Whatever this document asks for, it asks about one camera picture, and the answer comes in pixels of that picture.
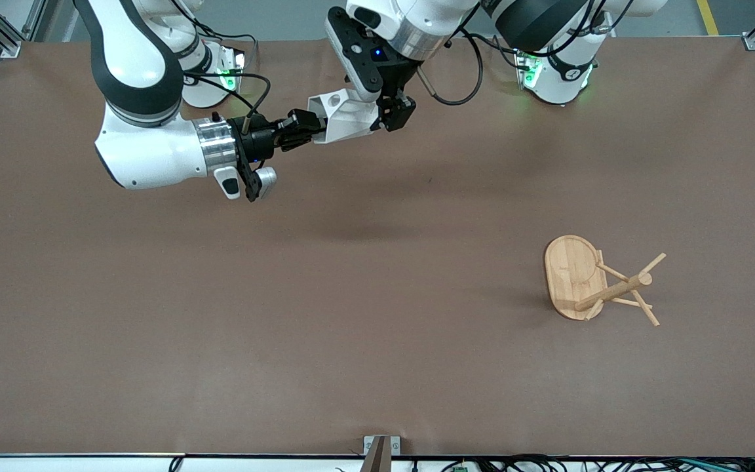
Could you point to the wooden cup rack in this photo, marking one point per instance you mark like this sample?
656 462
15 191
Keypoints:
571 275

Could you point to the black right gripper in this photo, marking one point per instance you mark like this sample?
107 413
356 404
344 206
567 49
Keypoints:
261 140

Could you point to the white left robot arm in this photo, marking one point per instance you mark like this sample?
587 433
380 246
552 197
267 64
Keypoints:
548 19

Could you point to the metal camera pole bracket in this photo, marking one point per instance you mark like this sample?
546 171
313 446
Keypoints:
381 452

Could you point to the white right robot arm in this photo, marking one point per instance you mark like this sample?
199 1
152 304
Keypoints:
141 151

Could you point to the brown table cover sheet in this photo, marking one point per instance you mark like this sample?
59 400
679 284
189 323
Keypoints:
286 328

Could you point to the white faceted cup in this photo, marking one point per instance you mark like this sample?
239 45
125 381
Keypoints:
345 118

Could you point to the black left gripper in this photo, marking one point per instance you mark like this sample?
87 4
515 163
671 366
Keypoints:
396 111

